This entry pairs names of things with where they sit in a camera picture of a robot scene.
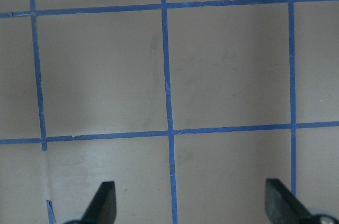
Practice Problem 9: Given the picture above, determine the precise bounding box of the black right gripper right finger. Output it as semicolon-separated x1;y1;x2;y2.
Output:
265;178;318;224

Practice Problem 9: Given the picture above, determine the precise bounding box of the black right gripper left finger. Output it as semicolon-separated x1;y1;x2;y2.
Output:
81;181;117;224

